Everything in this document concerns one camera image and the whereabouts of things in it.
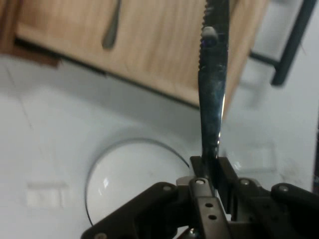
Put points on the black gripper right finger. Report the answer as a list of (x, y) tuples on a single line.
[(274, 211)]

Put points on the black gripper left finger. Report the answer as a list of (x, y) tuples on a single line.
[(149, 211)]

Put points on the silver metal table knife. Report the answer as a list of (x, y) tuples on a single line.
[(211, 99)]

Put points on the silver metal fork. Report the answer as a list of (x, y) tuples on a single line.
[(111, 37)]

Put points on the white plate with black rim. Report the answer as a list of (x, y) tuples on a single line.
[(129, 169)]

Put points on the white plastic cutlery rest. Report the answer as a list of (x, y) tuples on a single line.
[(45, 196), (256, 156)]

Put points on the light wooden drawer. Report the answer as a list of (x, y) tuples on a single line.
[(162, 49)]

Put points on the dark metal chair leg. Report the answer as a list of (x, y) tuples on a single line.
[(291, 44)]

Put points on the brown wooden cabinet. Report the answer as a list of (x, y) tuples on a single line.
[(6, 25)]

